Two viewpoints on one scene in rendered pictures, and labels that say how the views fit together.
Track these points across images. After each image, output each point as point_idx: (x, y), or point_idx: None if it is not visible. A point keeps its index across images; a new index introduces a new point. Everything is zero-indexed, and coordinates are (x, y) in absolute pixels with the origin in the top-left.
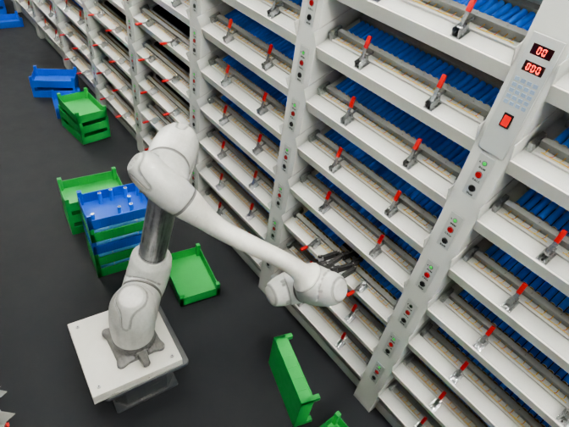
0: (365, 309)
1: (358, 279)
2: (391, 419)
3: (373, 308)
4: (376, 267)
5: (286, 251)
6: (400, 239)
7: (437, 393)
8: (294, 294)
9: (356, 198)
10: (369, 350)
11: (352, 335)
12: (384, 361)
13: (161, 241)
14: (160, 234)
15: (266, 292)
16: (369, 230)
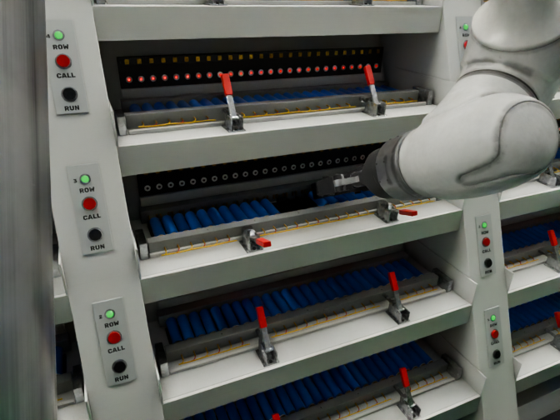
0: (388, 284)
1: (367, 212)
2: (530, 409)
3: (432, 215)
4: (397, 128)
5: (170, 382)
6: (360, 92)
7: (535, 262)
8: (532, 97)
9: (302, 19)
10: (461, 317)
11: (397, 376)
12: (492, 292)
13: (43, 235)
14: (23, 81)
15: (522, 138)
16: (324, 104)
